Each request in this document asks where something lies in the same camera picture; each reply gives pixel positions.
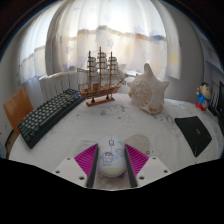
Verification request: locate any white shelf unit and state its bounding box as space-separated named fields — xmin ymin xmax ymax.
xmin=199 ymin=29 xmax=224 ymax=84

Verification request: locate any orange wooden chair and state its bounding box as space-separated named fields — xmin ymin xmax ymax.
xmin=3 ymin=87 xmax=34 ymax=136

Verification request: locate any white radiator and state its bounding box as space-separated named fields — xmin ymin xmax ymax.
xmin=38 ymin=70 xmax=88 ymax=101

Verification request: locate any large white conch shell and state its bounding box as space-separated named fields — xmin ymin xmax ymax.
xmin=126 ymin=62 xmax=170 ymax=115

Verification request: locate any white cartoon-print computer mouse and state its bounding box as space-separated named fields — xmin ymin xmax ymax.
xmin=96 ymin=135 xmax=128 ymax=178

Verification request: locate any cartoon boy figurine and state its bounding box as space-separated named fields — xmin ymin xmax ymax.
xmin=195 ymin=82 xmax=212 ymax=112

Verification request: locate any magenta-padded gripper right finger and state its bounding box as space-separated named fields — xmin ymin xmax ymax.
xmin=124 ymin=143 xmax=173 ymax=188

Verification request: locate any black mechanical keyboard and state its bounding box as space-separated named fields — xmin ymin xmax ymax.
xmin=17 ymin=88 xmax=86 ymax=150

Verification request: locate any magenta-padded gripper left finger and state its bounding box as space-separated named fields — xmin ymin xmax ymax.
xmin=52 ymin=143 xmax=100 ymax=189

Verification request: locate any black router with antennas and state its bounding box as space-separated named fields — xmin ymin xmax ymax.
xmin=209 ymin=89 xmax=220 ymax=116

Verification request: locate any black mouse pad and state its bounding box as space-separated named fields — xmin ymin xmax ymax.
xmin=174 ymin=115 xmax=213 ymax=158

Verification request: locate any wooden model sailing ship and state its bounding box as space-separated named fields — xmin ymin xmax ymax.
xmin=76 ymin=46 xmax=128 ymax=108

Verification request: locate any white cartoon-print tablecloth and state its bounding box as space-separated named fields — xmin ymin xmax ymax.
xmin=9 ymin=92 xmax=224 ymax=191

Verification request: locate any sheer white star-print curtain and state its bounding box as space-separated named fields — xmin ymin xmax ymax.
xmin=18 ymin=0 xmax=183 ymax=84

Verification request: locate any black monitor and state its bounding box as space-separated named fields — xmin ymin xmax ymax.
xmin=217 ymin=80 xmax=224 ymax=118

